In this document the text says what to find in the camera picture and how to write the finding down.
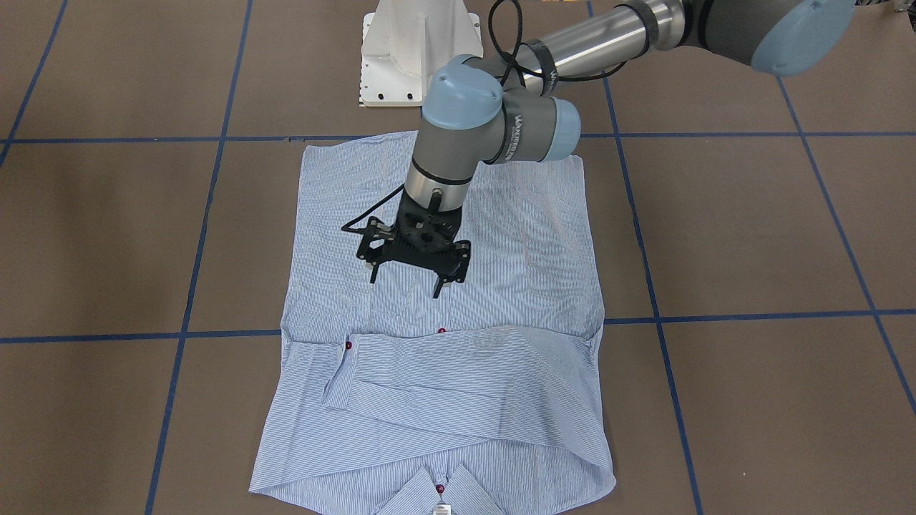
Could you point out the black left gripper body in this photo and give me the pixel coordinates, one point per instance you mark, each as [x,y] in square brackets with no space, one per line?
[373,244]

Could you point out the light blue striped shirt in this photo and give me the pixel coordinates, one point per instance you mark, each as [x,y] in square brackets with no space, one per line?
[485,400]

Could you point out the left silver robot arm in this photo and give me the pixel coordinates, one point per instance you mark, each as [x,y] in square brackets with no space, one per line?
[501,109]

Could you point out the white pedestal column base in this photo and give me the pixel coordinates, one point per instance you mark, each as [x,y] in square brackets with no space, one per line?
[405,42]

